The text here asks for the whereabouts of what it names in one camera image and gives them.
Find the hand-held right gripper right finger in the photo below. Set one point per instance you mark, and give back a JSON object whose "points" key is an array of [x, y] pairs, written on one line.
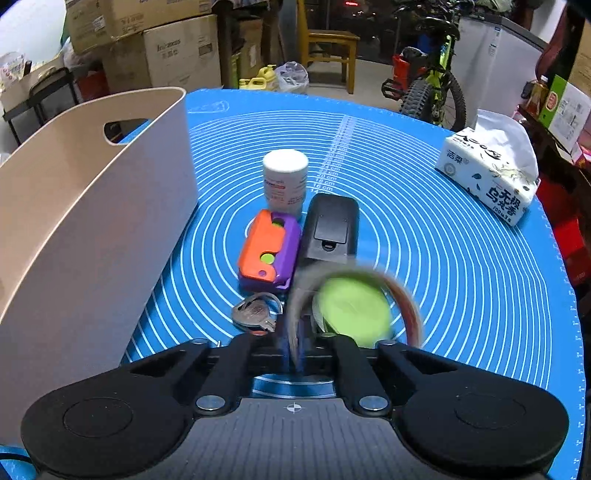
{"points": [[319, 359]]}

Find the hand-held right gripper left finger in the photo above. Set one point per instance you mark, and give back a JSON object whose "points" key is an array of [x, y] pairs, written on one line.
{"points": [[264, 359]]}

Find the silver keys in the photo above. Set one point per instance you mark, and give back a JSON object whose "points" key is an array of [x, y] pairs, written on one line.
{"points": [[251, 314]]}

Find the green round case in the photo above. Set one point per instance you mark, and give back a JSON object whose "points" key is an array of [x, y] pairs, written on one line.
{"points": [[351, 304]]}

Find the orange and purple plastic toy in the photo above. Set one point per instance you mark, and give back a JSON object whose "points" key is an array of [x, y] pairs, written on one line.
{"points": [[261, 244]]}

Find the black remote control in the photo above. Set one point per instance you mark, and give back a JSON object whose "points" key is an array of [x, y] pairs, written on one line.
{"points": [[330, 221]]}

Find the white pill bottle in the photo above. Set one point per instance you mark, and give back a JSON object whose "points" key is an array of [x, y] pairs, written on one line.
{"points": [[284, 180]]}

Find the beige plastic storage bin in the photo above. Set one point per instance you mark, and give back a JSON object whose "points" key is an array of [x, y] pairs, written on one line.
{"points": [[92, 230]]}

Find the blue silicone mat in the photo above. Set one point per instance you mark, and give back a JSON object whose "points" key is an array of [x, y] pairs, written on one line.
{"points": [[415, 258]]}

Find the white tissue pack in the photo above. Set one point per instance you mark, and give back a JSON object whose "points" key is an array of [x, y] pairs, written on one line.
{"points": [[485, 170]]}

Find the yellow plastic jug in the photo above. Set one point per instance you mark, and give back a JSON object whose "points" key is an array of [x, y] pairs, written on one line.
{"points": [[251, 84], [270, 74]]}

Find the red box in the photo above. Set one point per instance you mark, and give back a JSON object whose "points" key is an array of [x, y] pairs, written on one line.
{"points": [[568, 240]]}

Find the green and black bicycle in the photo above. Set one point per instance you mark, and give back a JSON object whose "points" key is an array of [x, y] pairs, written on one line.
{"points": [[420, 99]]}

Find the clear plastic bag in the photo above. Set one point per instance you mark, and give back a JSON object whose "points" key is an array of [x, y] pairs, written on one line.
{"points": [[292, 78]]}

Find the dark wooden table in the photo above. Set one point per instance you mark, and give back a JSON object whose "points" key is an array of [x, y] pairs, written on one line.
{"points": [[227, 46]]}

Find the cardboard box with grey print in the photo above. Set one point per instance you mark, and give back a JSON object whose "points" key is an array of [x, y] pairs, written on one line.
{"points": [[175, 55]]}

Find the wooden chair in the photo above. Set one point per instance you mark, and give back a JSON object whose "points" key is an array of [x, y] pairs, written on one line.
{"points": [[330, 39]]}

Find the red container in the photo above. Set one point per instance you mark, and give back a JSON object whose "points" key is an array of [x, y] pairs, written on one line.
{"points": [[92, 85]]}

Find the white chest freezer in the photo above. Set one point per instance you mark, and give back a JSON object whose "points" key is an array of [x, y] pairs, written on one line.
{"points": [[489, 69]]}

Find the green and white box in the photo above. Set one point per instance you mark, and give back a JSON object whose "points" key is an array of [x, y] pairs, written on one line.
{"points": [[568, 110]]}

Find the white storage box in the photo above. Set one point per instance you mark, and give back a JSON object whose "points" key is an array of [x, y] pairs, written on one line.
{"points": [[32, 87]]}

